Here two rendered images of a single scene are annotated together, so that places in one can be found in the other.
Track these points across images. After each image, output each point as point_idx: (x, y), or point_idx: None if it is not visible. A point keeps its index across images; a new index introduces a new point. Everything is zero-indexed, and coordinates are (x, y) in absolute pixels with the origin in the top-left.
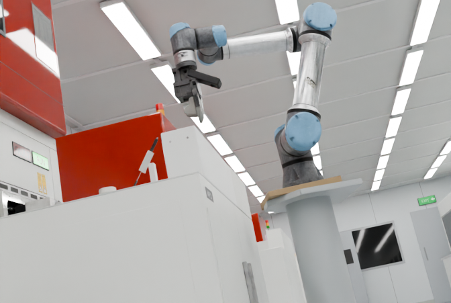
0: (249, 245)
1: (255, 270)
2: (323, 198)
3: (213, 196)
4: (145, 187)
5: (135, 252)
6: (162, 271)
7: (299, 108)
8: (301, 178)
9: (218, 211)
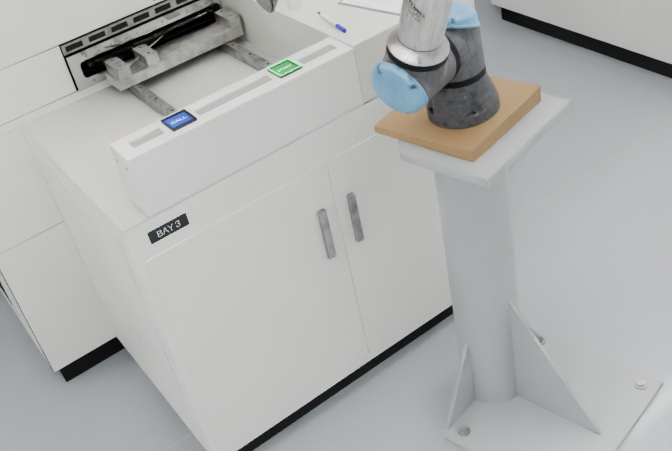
0: None
1: None
2: None
3: (194, 211)
4: (97, 208)
5: (110, 254)
6: (129, 285)
7: (390, 53)
8: (435, 114)
9: (211, 219)
